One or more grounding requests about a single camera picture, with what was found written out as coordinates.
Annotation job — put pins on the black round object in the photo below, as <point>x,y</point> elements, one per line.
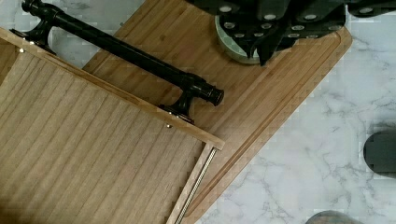
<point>379,153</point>

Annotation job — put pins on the bamboo cutting board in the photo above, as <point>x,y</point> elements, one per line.
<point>258,98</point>

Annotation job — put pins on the wooden drawer tray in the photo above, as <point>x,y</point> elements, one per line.
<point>77,150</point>

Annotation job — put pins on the light green cup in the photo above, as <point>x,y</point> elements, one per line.
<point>233,50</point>

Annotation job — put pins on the black drawer handle bar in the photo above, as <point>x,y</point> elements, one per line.
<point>192,85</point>

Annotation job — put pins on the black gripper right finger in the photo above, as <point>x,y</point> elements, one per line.
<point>301,22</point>

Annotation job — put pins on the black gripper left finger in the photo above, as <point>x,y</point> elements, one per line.
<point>261,33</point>

